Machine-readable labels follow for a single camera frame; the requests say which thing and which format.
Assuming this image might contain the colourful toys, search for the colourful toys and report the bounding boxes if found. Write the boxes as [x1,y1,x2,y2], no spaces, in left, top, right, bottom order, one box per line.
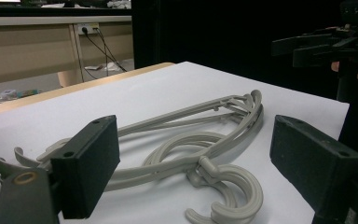
[0,89,42,100]

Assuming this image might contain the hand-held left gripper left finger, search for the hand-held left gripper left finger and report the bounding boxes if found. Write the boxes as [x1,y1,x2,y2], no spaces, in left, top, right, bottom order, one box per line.
[49,115,121,219]

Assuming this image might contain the black power cable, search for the black power cable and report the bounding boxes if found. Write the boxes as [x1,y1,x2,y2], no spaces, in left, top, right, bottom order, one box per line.
[94,27,119,77]
[82,28,128,73]

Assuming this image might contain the white crumpled cloth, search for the white crumpled cloth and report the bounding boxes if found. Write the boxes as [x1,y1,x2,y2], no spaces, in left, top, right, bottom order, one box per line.
[106,0,132,9]

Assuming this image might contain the beige wooden desk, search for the beige wooden desk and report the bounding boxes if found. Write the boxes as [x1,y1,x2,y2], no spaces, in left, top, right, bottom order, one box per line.
[0,15,134,88]

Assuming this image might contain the grey plastic clothes hanger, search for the grey plastic clothes hanger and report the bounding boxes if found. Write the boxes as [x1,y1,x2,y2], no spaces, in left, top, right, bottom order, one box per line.
[0,89,265,224]
[0,92,264,224]
[12,92,264,194]

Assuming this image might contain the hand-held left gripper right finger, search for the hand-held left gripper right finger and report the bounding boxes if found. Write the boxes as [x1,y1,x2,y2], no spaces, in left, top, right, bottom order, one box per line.
[269,115,358,224]

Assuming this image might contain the white paper scrap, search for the white paper scrap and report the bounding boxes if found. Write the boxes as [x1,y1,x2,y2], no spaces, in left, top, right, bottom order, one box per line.
[84,63,117,72]

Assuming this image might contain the white power outlet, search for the white power outlet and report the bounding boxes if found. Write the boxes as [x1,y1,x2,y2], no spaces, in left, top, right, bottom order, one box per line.
[76,22,101,35]

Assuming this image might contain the black curtain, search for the black curtain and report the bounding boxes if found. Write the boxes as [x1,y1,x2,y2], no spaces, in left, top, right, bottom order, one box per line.
[131,0,358,101]

